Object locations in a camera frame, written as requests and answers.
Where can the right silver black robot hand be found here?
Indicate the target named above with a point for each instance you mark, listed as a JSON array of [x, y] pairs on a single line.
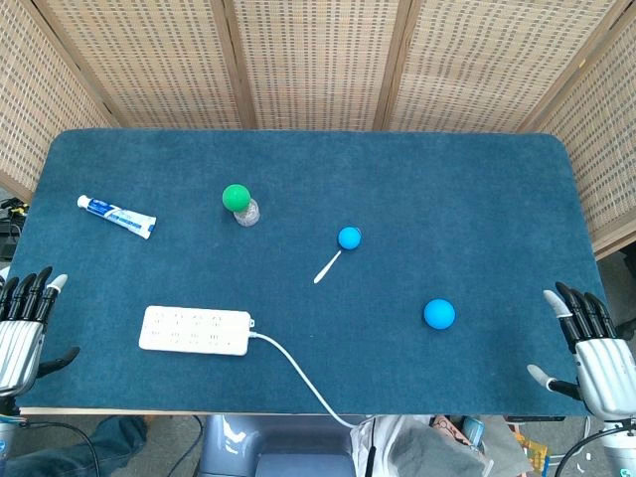
[[598, 358]]

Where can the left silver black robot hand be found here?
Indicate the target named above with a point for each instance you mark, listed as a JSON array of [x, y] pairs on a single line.
[[20, 343]]

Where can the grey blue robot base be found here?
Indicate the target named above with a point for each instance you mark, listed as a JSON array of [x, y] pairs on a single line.
[[268, 447]]

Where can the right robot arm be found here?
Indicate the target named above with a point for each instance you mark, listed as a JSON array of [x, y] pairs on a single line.
[[621, 447]]

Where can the white power strip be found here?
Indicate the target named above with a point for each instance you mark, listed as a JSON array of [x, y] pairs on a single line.
[[195, 331]]

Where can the blue jeans leg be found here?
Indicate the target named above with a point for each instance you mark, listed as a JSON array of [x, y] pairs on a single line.
[[79, 449]]

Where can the white blue toothpaste tube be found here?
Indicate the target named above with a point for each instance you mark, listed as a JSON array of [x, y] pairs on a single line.
[[116, 214]]

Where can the large blue ball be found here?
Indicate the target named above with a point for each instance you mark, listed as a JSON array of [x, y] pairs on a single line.
[[439, 314]]

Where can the white plastic bag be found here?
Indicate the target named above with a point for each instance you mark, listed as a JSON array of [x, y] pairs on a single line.
[[422, 447]]

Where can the green ball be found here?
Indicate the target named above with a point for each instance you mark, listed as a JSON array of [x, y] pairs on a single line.
[[236, 197]]

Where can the clear plastic bottle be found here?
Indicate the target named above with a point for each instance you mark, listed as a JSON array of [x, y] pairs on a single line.
[[248, 214]]

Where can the small blue ball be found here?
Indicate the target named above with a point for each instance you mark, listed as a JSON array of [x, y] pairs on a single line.
[[349, 238]]

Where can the white plastic spoon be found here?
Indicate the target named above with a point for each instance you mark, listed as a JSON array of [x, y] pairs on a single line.
[[327, 269]]

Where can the blue felt table mat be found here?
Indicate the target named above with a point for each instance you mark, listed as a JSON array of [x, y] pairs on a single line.
[[318, 199]]

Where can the woven bamboo folding screen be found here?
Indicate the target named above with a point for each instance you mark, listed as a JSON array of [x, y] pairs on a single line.
[[318, 59]]

